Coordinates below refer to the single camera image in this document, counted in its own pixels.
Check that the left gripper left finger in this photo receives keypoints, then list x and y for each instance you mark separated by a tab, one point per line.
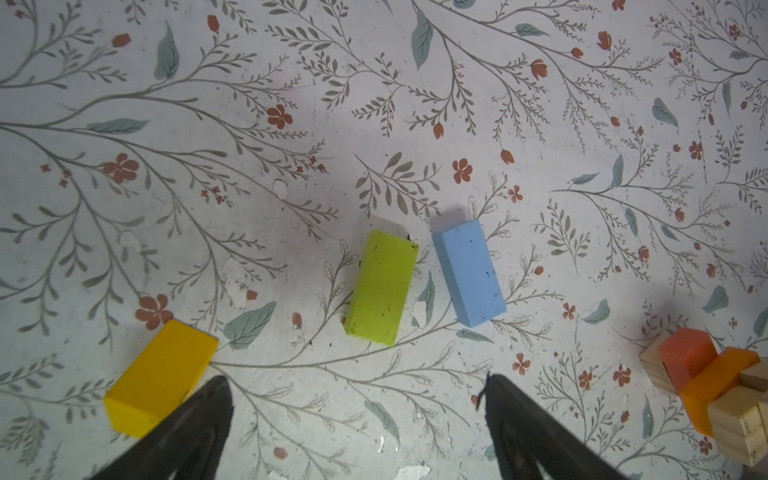
188	444

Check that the blue wood block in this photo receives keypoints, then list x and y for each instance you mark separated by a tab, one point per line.
469	273

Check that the orange wood block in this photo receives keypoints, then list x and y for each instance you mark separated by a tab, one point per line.
715	380

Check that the green wood block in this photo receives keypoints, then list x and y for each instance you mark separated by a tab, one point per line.
382	288

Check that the small natural wood cube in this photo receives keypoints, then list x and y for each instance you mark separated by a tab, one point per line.
653	364

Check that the red wood block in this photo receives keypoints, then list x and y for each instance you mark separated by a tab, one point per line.
685	354

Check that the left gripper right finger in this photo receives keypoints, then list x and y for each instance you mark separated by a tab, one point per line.
529	443

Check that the grooved natural wood block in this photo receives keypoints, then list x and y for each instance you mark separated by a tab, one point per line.
737	425

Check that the yellow wood block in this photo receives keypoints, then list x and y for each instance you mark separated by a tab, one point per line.
161	378

